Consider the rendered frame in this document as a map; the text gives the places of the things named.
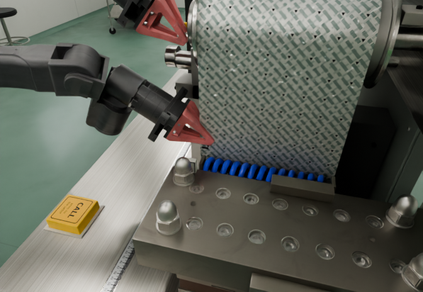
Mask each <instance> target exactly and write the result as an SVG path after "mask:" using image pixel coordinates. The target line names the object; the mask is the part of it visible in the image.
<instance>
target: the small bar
mask: <svg viewBox="0 0 423 292"><path fill-rule="evenodd" d="M270 192H273V193H279V194H286V195H290V196H296V197H301V198H307V199H314V200H317V201H324V202H328V203H332V201H333V199H334V195H335V194H334V185H333V184H328V183H324V182H317V181H309V180H305V179H299V178H294V177H287V176H280V175H275V174H272V179H271V187H270Z"/></svg>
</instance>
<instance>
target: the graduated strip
mask: <svg viewBox="0 0 423 292"><path fill-rule="evenodd" d="M190 148H191V142H185V143H184V145H183V147H182V148H181V150H180V152H179V153H178V156H177V157H176V159H175V161H174V162H173V164H172V166H171V168H170V170H169V171H168V173H167V175H166V176H165V178H164V180H163V182H162V184H161V185H160V187H159V189H158V190H157V192H156V194H155V196H154V198H153V199H152V201H151V203H150V205H149V207H148V208H147V210H146V212H145V213H144V215H143V217H142V219H141V221H140V222H139V224H138V226H137V228H136V229H135V231H134V233H133V235H132V236H131V238H130V240H129V241H128V243H127V245H126V247H125V249H124V250H123V252H122V254H121V256H120V258H119V259H118V261H117V263H116V264H115V266H114V268H113V270H112V272H111V273H110V275H109V277H108V279H107V280H106V282H105V284H104V286H103V287H102V289H101V291H100V292H115V289H116V288H117V286H118V284H119V282H120V280H121V278H122V277H123V275H124V273H125V271H126V269H127V267H128V265H129V263H130V261H131V260H132V257H133V256H134V254H135V249H134V246H133V240H132V238H133V236H134V235H135V233H136V231H137V229H138V227H139V226H140V224H141V222H142V220H143V219H144V217H145V215H146V213H147V212H148V210H149V208H150V206H151V204H152V202H153V201H154V199H155V197H156V196H157V193H158V192H159V190H160V188H161V187H162V185H163V183H164V181H165V180H166V177H167V176H168V174H169V172H170V171H171V169H172V167H173V166H175V162H176V160H177V159H178V158H180V157H186V156H187V154H188V152H189V150H190Z"/></svg>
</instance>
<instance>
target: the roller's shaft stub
mask: <svg viewBox="0 0 423 292"><path fill-rule="evenodd" d="M393 49H394V50H407V51H415V52H420V54H421V55H422V56H423V28H421V27H411V26H399V28H398V33H397V38H396V41H395V45H394V48H393Z"/></svg>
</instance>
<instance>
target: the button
mask: <svg viewBox="0 0 423 292"><path fill-rule="evenodd" d="M98 210H99V203H98V201H97V200H94V199H89V198H83V197H80V196H74V195H71V194H68V195H67V196H66V197H65V198H64V200H63V201H62V202H61V203H60V204H59V205H58V207H56V209H54V211H53V212H52V213H51V214H50V215H49V216H48V218H47V219H46V222H47V224H48V226H49V227H50V228H54V229H57V230H62V231H65V232H70V233H75V234H78V235H80V234H81V233H82V231H83V230H84V229H85V228H86V226H87V225H88V223H89V222H90V221H91V219H92V218H93V216H94V215H95V214H96V213H97V211H98Z"/></svg>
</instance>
